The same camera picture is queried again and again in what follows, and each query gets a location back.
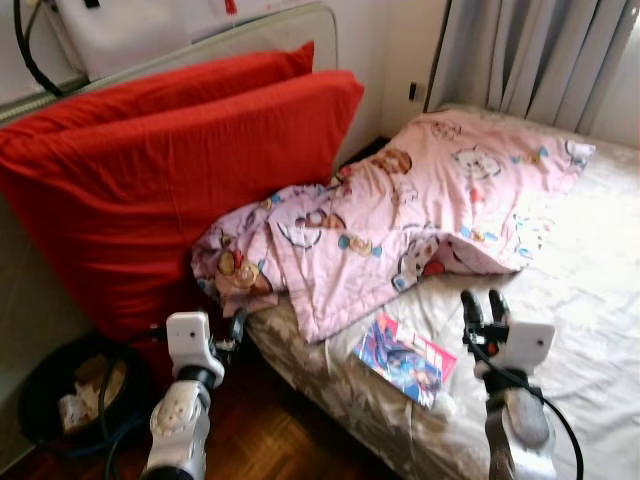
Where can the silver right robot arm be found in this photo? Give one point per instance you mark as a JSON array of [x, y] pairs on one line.
[[520, 430]]

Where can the bed with beige floral sheet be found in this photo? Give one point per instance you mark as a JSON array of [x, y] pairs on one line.
[[570, 330]]

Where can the colourful comic magazine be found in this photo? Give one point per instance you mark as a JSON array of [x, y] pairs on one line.
[[400, 355]]

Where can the brown cardboard scraps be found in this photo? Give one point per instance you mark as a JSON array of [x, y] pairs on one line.
[[100, 380]]

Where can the pink cartoon print blanket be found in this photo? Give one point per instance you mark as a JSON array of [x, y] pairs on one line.
[[400, 200]]

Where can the black round waste bin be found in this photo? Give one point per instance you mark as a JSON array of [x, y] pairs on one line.
[[40, 400]]

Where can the grey curtain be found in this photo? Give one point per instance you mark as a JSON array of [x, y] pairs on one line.
[[530, 50]]

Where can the white fabric bag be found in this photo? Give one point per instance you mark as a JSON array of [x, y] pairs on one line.
[[130, 40]]

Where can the small red tag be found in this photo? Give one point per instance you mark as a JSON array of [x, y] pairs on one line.
[[231, 5]]

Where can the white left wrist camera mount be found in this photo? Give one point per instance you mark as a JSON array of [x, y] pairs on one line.
[[190, 340]]

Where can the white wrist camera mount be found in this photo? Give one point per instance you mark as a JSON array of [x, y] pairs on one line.
[[528, 345], [190, 340]]

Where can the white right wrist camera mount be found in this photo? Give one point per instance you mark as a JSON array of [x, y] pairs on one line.
[[528, 345]]

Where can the dark wall socket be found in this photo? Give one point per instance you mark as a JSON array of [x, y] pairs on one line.
[[413, 92]]

